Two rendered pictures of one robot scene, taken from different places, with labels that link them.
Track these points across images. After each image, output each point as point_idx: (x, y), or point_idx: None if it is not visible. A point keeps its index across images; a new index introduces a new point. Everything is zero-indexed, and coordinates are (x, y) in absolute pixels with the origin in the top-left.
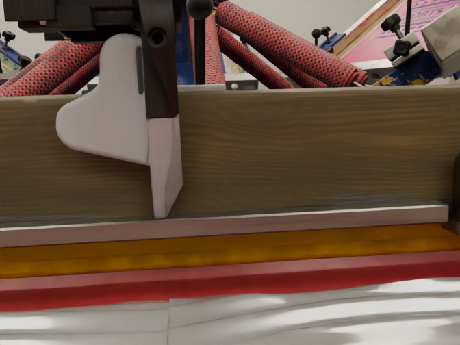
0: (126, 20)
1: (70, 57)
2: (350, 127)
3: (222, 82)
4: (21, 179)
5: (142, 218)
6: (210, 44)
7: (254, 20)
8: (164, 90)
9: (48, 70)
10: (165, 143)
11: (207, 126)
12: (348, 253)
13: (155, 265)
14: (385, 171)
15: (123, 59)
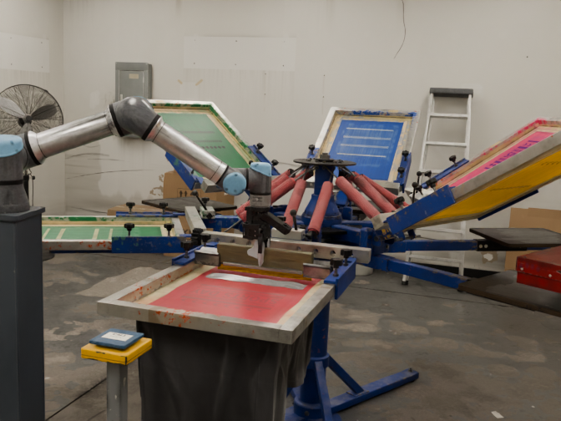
0: (257, 239)
1: (273, 196)
2: (289, 257)
3: (320, 220)
4: (242, 257)
5: (257, 266)
6: (322, 201)
7: (348, 188)
8: (260, 250)
9: None
10: (260, 256)
11: (268, 254)
12: (290, 277)
13: (260, 273)
14: (294, 265)
15: (256, 244)
